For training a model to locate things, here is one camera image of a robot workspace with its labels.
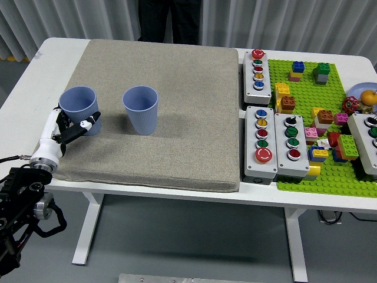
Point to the small brown lumpy object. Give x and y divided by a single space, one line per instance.
366 109

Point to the magenta building block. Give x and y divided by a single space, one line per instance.
341 118

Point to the person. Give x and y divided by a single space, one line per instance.
153 20

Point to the grey-brown fabric mat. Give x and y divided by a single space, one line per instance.
182 123

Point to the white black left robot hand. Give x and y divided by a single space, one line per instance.
47 148

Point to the white pleated curtain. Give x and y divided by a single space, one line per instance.
265 23

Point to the white table leg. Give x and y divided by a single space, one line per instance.
88 230
296 250

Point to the red valve handwheel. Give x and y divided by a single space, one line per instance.
350 103

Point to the grey selector switch control box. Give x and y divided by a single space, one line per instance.
282 165

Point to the red building block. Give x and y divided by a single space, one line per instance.
333 138

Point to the light blue plate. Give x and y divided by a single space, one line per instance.
360 88

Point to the clear yellow building block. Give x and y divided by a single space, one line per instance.
313 170

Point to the white power strip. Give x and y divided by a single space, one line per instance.
330 218

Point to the brown yellow block stack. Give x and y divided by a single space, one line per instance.
288 102

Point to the blue ribbed cup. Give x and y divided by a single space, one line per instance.
78 100
141 118

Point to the green orange blue block stack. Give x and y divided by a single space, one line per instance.
347 144

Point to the grey five-button control box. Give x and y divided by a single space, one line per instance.
251 141
262 95

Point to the green building baseplate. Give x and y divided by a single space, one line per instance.
306 91

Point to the green grey block stack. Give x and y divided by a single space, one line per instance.
323 68

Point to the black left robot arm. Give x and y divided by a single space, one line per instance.
26 182

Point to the blue yellow pink block stack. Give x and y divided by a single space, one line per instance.
298 67

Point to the small white card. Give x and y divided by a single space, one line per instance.
323 143

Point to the orange fruit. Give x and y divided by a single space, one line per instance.
368 97

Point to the pink building block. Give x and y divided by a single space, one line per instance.
310 133

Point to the brown white pink block stack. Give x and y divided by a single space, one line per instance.
325 116

